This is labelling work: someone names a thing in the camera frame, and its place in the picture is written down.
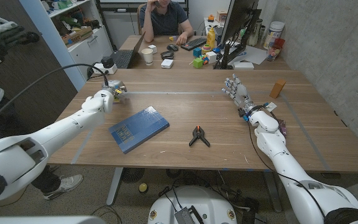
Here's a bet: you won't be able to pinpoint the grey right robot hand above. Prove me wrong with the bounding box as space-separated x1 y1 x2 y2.
221 73 257 116

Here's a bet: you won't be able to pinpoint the black plug adapter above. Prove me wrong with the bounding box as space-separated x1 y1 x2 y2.
101 56 115 69

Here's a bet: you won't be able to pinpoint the black keyboard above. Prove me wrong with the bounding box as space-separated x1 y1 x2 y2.
180 37 208 52

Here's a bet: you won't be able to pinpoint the white paper cup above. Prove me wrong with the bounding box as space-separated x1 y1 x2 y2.
140 48 154 67

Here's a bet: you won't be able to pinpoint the dark open laptop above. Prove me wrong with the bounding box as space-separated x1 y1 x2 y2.
109 30 146 70

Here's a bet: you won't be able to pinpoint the yellow plastic bottle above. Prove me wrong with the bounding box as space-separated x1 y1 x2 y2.
206 27 216 50

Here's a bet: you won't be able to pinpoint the orange wooden block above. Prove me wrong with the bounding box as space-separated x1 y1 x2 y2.
269 78 287 100

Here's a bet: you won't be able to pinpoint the clear glass jar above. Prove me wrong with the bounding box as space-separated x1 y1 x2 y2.
247 18 263 47

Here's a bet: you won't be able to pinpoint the small cardboard box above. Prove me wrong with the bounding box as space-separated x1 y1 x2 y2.
215 10 229 24

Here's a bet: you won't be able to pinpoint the black pliers with orange tip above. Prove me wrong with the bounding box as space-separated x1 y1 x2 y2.
188 125 211 148

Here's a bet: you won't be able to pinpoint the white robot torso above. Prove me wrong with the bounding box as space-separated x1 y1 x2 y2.
147 185 238 224

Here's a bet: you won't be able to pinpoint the grey table leg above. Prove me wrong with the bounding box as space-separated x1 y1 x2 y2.
263 170 283 213
106 167 124 206

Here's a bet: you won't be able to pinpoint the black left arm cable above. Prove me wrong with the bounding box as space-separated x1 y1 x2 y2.
0 63 110 133

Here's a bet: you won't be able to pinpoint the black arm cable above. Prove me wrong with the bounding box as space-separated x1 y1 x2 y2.
0 63 110 133
246 105 328 220

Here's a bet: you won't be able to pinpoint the white paper sheet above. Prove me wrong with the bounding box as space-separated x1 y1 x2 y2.
228 45 269 66

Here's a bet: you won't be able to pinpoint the white round canister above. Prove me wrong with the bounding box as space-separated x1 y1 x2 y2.
262 21 285 50

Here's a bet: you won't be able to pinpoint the black round fan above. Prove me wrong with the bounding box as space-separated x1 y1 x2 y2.
121 167 145 184

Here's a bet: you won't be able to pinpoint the black computer monitor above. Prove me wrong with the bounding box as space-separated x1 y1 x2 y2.
213 0 262 70

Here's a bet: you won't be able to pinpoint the small white square box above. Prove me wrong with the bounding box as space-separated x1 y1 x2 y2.
160 58 174 70

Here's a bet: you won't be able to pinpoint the blue hardcover book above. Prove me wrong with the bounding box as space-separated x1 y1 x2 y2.
108 106 170 155

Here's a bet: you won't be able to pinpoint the white power strip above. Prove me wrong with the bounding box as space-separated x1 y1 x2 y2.
91 63 118 75

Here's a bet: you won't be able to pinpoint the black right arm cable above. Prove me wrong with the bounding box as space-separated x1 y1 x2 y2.
246 105 328 220

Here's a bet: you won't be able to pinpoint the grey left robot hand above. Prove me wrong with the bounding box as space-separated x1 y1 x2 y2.
103 80 128 102

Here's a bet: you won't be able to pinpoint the brown cardboard box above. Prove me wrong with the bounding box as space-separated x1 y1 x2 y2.
61 26 94 46

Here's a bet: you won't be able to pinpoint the seated person in dark shirt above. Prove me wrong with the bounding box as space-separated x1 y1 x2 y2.
139 0 195 46

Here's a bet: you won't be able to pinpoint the white shelf cabinet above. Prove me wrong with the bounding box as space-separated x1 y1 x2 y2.
19 0 114 91

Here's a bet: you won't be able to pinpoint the yellow and green lego block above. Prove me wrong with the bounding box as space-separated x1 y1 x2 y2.
112 89 127 103

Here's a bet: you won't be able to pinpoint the flat white box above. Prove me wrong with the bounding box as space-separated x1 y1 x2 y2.
232 61 255 70

